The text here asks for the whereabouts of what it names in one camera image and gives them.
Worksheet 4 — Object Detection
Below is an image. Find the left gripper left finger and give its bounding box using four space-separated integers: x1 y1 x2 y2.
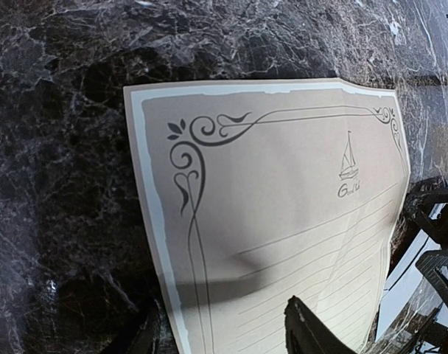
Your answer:
284 296 355 354

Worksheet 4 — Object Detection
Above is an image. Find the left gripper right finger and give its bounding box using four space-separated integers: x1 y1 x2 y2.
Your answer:
405 186 448 308

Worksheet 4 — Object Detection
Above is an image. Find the beige decorated letter paper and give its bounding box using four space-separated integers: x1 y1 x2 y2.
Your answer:
123 78 410 353

